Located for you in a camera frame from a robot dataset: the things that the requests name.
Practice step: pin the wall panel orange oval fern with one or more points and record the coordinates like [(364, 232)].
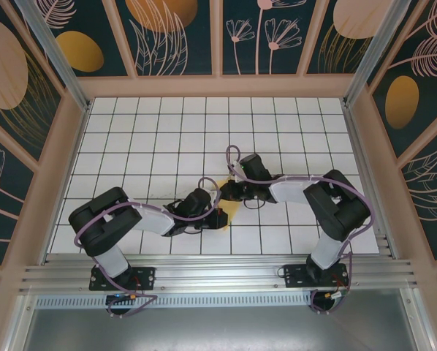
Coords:
[(401, 102)]

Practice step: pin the wall panel pink flowers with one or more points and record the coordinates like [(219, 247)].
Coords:
[(262, 36)]

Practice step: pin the wall panel orange circle leaves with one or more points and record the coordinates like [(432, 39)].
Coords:
[(160, 22)]

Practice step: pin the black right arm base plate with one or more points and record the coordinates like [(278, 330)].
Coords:
[(295, 278)]

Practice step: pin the wall panel pink oval grass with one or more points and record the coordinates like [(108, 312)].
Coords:
[(350, 22)]

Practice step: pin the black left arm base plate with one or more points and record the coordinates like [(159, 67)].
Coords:
[(145, 278)]

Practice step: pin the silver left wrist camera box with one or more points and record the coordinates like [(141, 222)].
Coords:
[(215, 196)]

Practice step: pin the wall panel orange oval feather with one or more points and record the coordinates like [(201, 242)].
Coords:
[(79, 51)]

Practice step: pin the aluminium corner post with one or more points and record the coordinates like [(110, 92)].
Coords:
[(375, 55), (57, 55)]

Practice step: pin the grey metal sheet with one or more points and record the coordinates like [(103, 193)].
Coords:
[(218, 329)]

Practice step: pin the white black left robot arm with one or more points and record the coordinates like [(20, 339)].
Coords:
[(101, 219)]

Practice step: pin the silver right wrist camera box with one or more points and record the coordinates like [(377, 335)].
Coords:
[(236, 169)]

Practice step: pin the aluminium side rail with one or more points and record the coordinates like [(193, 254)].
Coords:
[(362, 164)]

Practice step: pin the yellow cloth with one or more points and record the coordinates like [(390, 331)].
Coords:
[(232, 214)]

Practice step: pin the wall panel large pink oval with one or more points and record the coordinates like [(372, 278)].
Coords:
[(3, 73)]

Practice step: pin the long aluminium mounting rail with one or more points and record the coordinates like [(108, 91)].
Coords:
[(218, 274)]

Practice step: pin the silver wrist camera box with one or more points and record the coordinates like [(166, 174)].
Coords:
[(236, 169), (215, 196)]

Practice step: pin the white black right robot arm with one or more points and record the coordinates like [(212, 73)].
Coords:
[(339, 212)]

